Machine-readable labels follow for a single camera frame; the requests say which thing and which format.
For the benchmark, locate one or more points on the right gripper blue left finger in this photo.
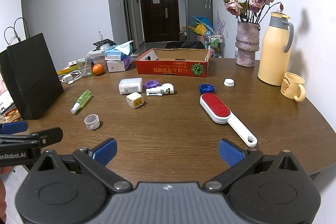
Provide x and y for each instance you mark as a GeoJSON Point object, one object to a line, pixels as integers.
{"type": "Point", "coordinates": [93, 162]}

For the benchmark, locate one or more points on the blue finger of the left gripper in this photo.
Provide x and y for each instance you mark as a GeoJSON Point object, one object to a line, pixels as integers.
{"type": "Point", "coordinates": [13, 127]}
{"type": "Point", "coordinates": [47, 137]}

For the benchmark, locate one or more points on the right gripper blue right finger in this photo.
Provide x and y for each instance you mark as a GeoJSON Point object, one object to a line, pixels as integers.
{"type": "Point", "coordinates": [241, 163]}

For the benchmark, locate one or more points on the red white lint brush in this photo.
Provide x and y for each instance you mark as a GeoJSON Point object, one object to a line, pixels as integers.
{"type": "Point", "coordinates": [221, 114]}

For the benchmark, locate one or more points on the green spray bottle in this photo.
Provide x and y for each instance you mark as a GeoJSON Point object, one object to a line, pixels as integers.
{"type": "Point", "coordinates": [81, 101]}

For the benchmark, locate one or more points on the small white plug charger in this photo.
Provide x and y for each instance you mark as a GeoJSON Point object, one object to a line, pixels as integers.
{"type": "Point", "coordinates": [134, 100]}

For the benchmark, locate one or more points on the white round cap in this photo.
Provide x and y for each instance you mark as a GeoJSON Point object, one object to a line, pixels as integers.
{"type": "Point", "coordinates": [229, 82]}

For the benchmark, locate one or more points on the blue bottle cap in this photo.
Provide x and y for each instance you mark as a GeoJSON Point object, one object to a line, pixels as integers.
{"type": "Point", "coordinates": [206, 88]}

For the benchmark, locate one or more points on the purple round lid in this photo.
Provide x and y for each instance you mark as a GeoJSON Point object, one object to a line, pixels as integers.
{"type": "Point", "coordinates": [151, 84]}

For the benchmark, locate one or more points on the white green small bottle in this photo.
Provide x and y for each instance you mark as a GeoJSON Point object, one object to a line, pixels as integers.
{"type": "Point", "coordinates": [164, 89]}

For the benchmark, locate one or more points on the stack of magazines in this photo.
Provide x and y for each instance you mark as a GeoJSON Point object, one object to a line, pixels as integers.
{"type": "Point", "coordinates": [9, 112]}

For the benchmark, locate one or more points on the black paper bag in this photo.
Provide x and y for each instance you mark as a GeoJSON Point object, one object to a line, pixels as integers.
{"type": "Point", "coordinates": [30, 76]}

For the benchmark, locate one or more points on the clear glass cup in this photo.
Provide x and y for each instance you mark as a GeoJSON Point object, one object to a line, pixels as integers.
{"type": "Point", "coordinates": [84, 66]}

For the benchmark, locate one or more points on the orange fruit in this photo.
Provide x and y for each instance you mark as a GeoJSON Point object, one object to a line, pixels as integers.
{"type": "Point", "coordinates": [97, 70]}

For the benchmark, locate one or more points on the cream bear mug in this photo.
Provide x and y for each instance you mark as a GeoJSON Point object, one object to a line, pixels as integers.
{"type": "Point", "coordinates": [292, 87]}

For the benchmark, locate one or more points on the clear food container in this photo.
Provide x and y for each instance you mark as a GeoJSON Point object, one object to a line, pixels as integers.
{"type": "Point", "coordinates": [98, 57]}

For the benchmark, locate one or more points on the purple tissue pack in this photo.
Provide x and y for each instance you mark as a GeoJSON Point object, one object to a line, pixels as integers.
{"type": "Point", "coordinates": [119, 66]}

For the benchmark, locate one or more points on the blue tissue pack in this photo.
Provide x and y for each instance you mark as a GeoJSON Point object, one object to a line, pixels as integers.
{"type": "Point", "coordinates": [119, 52]}

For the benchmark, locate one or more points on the cream thermos jug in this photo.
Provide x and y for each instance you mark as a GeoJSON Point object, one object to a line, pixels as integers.
{"type": "Point", "coordinates": [276, 49]}

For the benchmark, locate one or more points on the red cardboard box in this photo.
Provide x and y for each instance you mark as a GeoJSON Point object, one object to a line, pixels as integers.
{"type": "Point", "coordinates": [178, 62]}

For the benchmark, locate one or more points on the black headset on container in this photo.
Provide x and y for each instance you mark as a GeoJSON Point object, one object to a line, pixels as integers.
{"type": "Point", "coordinates": [104, 44]}

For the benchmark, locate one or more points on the metal trolley rack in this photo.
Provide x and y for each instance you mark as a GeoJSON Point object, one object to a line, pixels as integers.
{"type": "Point", "coordinates": [215, 43]}

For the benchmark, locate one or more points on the black bag on chair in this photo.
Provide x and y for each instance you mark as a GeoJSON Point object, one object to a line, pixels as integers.
{"type": "Point", "coordinates": [185, 45]}

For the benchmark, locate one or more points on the pink textured vase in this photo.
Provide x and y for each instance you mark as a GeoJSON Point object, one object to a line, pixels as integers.
{"type": "Point", "coordinates": [247, 43]}

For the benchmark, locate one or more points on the yellow blue toy pile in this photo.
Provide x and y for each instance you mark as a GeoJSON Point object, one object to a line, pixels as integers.
{"type": "Point", "coordinates": [201, 26]}

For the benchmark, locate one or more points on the grey refrigerator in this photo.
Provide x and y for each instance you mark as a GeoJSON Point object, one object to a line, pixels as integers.
{"type": "Point", "coordinates": [196, 8]}

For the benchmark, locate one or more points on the dark entrance door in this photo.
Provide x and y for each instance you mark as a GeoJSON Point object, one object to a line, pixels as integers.
{"type": "Point", "coordinates": [160, 20]}

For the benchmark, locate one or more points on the white charger with cable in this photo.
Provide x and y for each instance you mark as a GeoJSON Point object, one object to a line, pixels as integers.
{"type": "Point", "coordinates": [71, 77]}

